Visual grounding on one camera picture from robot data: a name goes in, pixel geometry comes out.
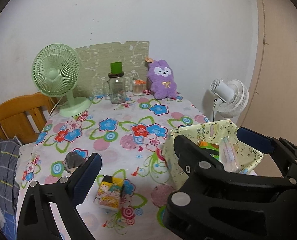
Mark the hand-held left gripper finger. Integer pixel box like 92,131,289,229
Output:
17,152,102,240

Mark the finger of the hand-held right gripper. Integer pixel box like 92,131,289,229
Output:
239,127,297,188
163,134,297,240

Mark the green packet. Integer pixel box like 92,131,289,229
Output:
199,141,220,159

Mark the grey sock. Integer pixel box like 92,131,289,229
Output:
63,151,85,174

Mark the yellow cartoon tissue packet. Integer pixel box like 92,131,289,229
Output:
93,175,125,209

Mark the white plastic-wrapped packet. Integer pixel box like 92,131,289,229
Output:
219,136,241,173

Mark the yellow cartoon fabric box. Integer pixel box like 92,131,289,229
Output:
162,119,264,195

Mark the white standing fan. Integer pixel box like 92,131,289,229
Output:
210,79,249,118

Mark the floral tablecloth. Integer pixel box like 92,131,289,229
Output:
15,91,259,240

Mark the purple plush rabbit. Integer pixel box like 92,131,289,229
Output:
144,57,178,100

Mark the small glass jar orange lid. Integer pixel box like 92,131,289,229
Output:
132,79,144,96

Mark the grey plaid pillow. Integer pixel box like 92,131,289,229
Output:
0,130,21,205

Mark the beige door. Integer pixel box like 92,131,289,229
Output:
239,0,297,178

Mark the glass mug jar green lid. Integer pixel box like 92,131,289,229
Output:
105,62,127,105

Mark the blue checked bedsheet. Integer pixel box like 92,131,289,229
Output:
0,202,20,240

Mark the wooden bed headboard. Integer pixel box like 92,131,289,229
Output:
0,92,59,145

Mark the green desk fan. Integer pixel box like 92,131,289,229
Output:
32,44,91,117

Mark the green patterned board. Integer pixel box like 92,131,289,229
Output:
75,40,150,98

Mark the black fan cable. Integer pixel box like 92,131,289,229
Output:
212,99,220,122

